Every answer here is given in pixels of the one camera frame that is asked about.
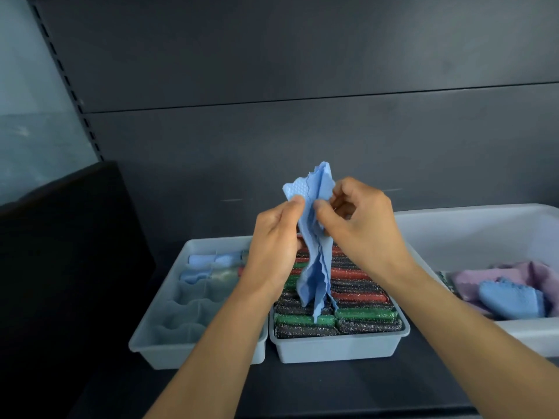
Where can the person's left hand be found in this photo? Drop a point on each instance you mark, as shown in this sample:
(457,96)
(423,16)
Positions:
(270,244)

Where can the person's right hand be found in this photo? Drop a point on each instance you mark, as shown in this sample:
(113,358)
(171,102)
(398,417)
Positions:
(367,231)

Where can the person's left fingers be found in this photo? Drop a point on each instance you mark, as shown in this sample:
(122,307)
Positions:
(286,207)

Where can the person's right thumb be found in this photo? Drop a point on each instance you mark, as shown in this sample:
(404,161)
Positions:
(326,215)

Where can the blue textured cleaning cloth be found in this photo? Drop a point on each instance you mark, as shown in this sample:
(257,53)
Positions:
(316,274)

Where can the person's right forearm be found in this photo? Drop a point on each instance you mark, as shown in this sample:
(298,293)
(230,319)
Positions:
(471,344)

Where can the person's left forearm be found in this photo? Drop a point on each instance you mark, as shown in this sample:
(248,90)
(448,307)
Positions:
(214,357)

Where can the rolled blue cloth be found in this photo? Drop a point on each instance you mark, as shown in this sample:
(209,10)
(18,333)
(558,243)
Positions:
(205,274)
(214,259)

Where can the rows of glittery scouring pads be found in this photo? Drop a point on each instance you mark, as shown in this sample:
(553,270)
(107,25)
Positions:
(367,301)

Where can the large grey plastic tray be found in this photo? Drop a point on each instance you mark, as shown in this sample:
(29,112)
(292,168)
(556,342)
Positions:
(471,235)

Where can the grey tray with dividers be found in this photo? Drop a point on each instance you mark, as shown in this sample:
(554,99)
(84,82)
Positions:
(174,340)

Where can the pink cleaning cloth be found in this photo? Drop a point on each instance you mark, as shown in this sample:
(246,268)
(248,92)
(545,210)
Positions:
(519,272)

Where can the folded blue cleaning cloth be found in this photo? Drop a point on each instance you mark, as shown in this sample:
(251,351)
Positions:
(511,298)

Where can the black box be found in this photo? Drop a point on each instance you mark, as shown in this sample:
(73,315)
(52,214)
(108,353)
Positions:
(65,279)

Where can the slotted black shelf upright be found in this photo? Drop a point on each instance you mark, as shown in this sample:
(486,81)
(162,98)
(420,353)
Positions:
(65,78)

